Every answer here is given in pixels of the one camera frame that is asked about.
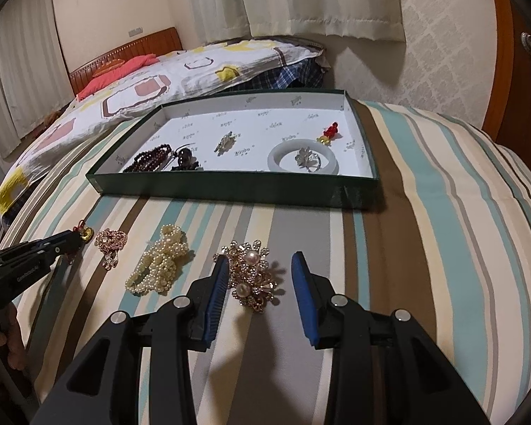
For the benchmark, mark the silver leaf brooch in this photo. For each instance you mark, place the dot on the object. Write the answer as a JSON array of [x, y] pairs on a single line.
[[225, 144]]

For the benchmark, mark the orange cushion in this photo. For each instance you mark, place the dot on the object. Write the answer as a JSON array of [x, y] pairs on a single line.
[[106, 70]]

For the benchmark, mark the white patterned bedsheet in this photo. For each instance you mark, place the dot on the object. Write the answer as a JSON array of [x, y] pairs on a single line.
[[137, 93]]

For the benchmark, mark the pink pillow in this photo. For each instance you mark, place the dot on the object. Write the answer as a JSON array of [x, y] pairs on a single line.
[[115, 73]]

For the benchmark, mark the wooden bed headboard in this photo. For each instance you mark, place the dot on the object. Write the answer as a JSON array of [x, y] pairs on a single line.
[[128, 46]]

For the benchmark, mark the wooden door frame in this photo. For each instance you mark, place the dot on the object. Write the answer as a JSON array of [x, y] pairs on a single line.
[[500, 75]]

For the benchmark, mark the wall outlet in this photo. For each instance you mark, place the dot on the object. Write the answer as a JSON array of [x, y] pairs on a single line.
[[135, 32]]

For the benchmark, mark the blue plaid bed sheet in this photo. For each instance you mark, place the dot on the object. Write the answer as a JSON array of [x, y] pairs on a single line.
[[287, 75]]

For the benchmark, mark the striped cloth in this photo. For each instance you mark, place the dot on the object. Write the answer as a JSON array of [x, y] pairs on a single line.
[[425, 230]]

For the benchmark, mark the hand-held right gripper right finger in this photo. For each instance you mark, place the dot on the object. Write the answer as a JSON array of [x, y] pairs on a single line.
[[305, 301]]

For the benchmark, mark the red crystal charm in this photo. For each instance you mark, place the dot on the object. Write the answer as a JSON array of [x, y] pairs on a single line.
[[331, 132]]

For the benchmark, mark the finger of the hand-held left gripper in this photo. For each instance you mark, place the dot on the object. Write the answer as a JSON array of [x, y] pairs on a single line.
[[64, 250], [59, 237]]

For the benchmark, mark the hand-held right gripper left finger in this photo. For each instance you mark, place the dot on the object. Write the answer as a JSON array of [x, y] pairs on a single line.
[[214, 294]]

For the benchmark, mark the person's left hand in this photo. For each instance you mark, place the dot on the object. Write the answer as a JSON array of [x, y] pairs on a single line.
[[15, 341]]

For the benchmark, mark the white curtain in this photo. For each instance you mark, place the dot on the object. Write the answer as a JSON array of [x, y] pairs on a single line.
[[327, 0], [217, 0], [2, 97], [40, 53]]

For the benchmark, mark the silver flower brooch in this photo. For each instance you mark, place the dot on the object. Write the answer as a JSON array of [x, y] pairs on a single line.
[[307, 159]]

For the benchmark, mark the white jade bangle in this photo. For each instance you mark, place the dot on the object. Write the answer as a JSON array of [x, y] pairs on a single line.
[[276, 157]]

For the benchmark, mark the gold pearl flower brooch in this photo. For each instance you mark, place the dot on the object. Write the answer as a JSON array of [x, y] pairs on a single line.
[[252, 274]]

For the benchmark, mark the green cardboard box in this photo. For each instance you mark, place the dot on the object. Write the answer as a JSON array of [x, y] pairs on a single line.
[[248, 188]]

